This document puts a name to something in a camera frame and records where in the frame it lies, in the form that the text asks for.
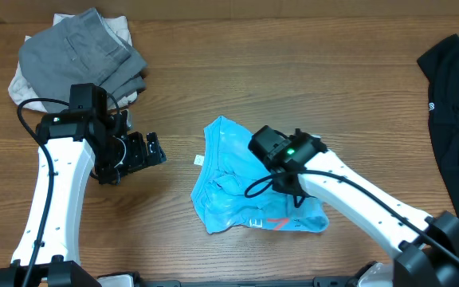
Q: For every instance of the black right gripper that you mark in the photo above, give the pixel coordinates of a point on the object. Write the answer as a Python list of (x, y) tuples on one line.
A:
[(280, 187)]

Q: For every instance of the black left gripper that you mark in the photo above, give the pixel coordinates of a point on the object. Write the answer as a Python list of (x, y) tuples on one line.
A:
[(139, 158)]

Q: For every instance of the light blue printed t-shirt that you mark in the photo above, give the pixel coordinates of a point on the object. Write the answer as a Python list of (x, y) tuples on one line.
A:
[(228, 168)]

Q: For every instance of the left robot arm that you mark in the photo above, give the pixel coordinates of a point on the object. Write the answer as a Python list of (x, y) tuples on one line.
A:
[(84, 141)]

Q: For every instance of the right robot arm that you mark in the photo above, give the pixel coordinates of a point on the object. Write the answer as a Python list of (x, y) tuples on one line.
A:
[(424, 249)]

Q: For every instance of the grey folded trousers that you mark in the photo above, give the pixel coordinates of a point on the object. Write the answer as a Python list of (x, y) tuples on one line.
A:
[(81, 50)]

